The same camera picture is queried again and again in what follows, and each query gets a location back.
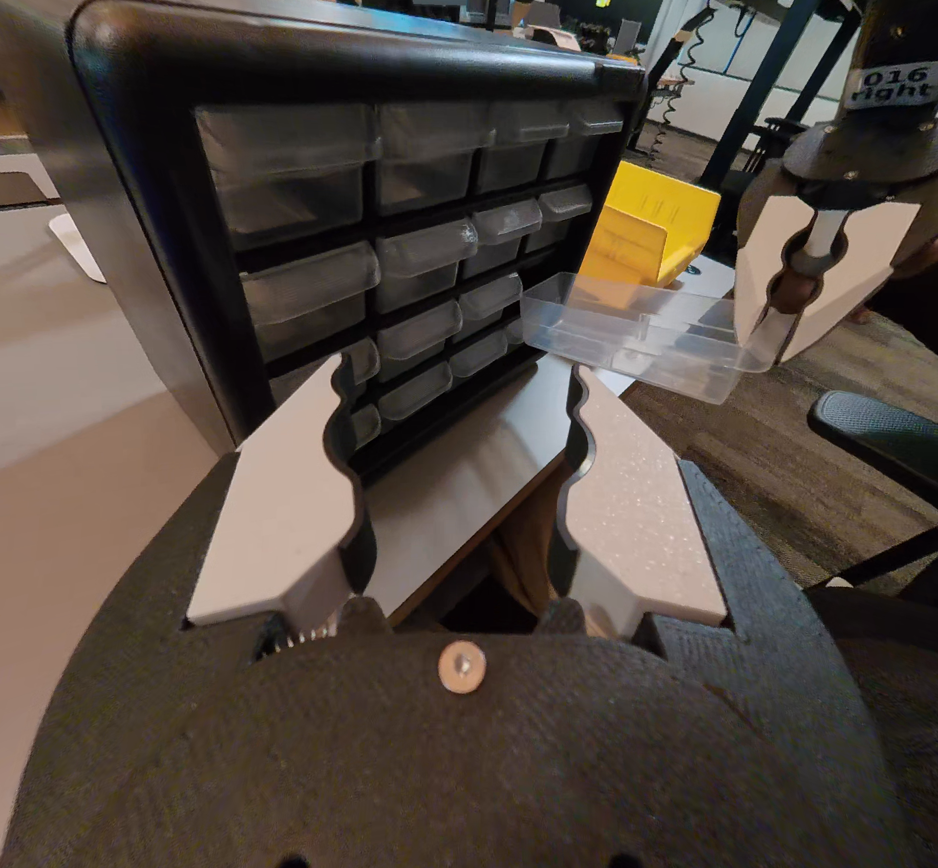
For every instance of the grey desk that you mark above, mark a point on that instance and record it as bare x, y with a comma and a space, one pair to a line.
73, 406

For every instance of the white metal stand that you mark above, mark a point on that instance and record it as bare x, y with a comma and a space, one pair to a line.
77, 245

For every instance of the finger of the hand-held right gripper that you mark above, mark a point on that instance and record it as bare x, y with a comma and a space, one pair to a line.
865, 259
758, 252

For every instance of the person's right hand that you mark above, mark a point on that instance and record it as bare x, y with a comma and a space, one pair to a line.
920, 259

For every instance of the black round desk grommet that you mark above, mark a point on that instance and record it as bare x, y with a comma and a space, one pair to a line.
692, 270

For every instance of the black frame table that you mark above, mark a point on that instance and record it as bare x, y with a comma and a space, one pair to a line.
791, 25

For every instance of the black drawer cabinet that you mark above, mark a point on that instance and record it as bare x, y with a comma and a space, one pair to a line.
146, 149

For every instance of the black mesh office chair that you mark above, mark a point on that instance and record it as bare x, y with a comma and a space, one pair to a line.
872, 428

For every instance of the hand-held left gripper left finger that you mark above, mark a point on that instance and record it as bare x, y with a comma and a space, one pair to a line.
278, 516

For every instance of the rows of clear cabinet drawers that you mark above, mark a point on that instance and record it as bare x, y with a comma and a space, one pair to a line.
293, 157

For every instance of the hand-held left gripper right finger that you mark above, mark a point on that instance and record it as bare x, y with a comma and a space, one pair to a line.
645, 531

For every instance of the yellow plastic bin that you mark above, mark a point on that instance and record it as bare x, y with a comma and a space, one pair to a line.
659, 201

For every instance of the clear plastic drawer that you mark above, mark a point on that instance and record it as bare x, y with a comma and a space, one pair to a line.
645, 347

